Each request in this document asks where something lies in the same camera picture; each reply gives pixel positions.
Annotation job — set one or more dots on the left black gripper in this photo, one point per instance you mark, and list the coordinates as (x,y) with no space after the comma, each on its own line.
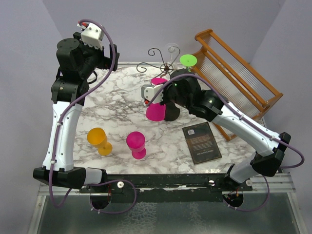
(106,62)

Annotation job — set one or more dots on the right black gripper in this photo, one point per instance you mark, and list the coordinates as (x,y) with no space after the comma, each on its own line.
(165,101)

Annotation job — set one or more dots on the pink wine glass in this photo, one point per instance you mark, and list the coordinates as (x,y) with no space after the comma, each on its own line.
(136,143)
(156,112)

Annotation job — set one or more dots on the green plastic wine glass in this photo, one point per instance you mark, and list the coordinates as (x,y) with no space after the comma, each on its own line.
(188,61)

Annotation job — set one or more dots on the clear wine glass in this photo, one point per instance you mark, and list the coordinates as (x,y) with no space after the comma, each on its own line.
(174,51)

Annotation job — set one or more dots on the pink wine glass front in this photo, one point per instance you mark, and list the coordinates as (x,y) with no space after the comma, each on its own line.
(136,143)

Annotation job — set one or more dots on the orange plastic wine glass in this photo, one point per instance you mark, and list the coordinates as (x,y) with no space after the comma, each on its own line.
(98,139)

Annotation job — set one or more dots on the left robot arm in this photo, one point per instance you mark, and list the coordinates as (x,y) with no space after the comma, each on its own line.
(68,97)

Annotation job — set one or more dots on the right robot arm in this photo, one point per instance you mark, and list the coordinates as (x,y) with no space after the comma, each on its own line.
(185,91)

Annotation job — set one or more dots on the wooden dish rack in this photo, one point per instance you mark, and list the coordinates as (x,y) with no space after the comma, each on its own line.
(233,77)

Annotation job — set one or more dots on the black book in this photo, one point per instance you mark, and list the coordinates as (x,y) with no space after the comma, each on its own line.
(201,143)

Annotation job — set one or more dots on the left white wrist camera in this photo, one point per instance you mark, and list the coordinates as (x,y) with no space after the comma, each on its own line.
(91,35)

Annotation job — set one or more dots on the black mounting rail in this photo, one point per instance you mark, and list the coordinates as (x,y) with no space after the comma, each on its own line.
(157,188)

